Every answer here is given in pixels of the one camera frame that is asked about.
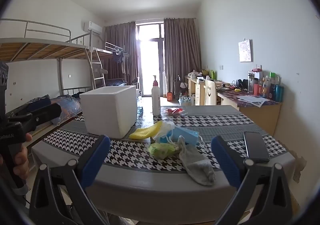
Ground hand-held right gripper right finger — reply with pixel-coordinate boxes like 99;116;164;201
211;136;293;225

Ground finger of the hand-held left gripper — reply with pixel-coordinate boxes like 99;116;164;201
15;103;62;133
6;97;52;118

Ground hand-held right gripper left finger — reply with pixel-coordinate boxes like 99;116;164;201
29;135;111;225

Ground grey sock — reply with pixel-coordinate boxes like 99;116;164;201
177;136;216;186

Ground blue face mask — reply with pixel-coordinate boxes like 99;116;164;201
155;126;208;153

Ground white foam box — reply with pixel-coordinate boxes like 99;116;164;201
79;85;138;139

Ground yellow cloth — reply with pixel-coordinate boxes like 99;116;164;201
129;120;163;140

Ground green plastic bag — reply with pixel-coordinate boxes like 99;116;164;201
149;142;180;159

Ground white plastic bag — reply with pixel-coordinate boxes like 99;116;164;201
152;120;175;140

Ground person's left hand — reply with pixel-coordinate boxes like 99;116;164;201
13;134;32;179

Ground plaid quilt bundle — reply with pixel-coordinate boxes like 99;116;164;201
27;94;82;125

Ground houndstooth tablecloth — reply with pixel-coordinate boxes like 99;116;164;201
31;105;298;215

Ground black smartphone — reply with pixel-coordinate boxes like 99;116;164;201
243;131;270;163

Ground large metal bunk bed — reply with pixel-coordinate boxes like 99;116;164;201
0;18;100;140

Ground wooden desk with patterned cover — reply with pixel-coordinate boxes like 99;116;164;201
217;88;282;137

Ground metal bunk bed ladder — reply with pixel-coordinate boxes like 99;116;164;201
86;48;105;89

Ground printed papers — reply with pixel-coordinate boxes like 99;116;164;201
237;95;270;108

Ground wooden chair with smiley face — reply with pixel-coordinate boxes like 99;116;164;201
204;80;217;106

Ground red packet in clear wrap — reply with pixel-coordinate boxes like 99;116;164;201
164;107;185;116

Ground blue bedding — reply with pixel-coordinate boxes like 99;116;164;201
104;78;127;88

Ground cluttered wooden desk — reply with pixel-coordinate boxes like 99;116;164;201
185;76;218;105

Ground white pump bottle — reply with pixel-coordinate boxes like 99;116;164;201
151;75;161;117

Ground black folding chair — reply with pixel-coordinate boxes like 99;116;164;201
131;77;140;95

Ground small metal bunk bed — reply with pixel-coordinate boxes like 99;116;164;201
92;42;130;88

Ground cluster of toiletry bottles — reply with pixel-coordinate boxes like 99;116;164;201
247;67;284;102

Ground dark hanging clothes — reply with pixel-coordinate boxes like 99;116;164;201
112;51;124;64

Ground black trolley bag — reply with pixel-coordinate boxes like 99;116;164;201
174;75;188;94

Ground white air conditioner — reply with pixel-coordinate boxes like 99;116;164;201
84;21;103;35

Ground narrow brown curtain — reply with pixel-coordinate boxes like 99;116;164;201
104;22;139;95

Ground glass balcony door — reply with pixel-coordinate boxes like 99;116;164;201
136;23;165;96

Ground wide brown curtain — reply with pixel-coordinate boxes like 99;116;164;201
164;17;202;98

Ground wall poster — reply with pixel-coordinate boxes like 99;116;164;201
238;39;253;62

